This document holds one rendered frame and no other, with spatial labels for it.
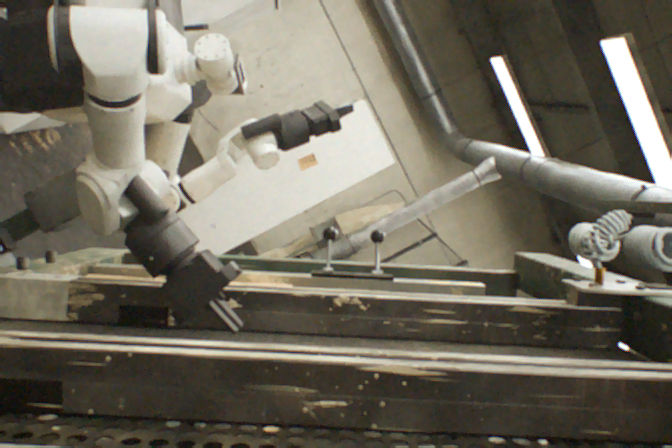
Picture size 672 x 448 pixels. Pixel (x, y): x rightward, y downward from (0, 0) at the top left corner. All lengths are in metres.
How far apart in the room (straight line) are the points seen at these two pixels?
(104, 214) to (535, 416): 0.61
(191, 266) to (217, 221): 4.27
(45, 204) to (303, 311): 0.96
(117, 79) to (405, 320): 0.61
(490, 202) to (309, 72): 3.44
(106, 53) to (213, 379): 0.39
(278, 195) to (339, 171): 0.53
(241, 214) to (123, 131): 4.36
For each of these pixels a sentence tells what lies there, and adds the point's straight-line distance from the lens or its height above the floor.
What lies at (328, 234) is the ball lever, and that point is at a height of 1.44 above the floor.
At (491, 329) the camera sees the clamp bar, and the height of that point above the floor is 1.63.
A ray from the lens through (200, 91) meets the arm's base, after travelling 1.49.
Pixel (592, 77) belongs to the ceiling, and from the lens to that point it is 6.39.
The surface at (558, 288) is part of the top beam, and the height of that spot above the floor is 1.85.
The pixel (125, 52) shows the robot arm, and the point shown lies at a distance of 0.80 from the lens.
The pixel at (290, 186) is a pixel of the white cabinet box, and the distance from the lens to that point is 5.13.
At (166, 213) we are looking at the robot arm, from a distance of 0.94.
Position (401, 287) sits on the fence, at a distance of 1.53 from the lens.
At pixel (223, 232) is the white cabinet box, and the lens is 5.22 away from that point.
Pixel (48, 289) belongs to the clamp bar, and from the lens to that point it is 1.19.
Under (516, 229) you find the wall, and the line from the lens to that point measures 10.38.
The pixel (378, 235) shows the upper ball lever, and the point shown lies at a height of 1.55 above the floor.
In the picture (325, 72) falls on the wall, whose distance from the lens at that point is 9.50.
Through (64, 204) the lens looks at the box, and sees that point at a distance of 1.83.
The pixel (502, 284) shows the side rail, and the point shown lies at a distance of 1.82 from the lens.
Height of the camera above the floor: 1.50
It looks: 1 degrees down
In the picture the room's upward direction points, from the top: 62 degrees clockwise
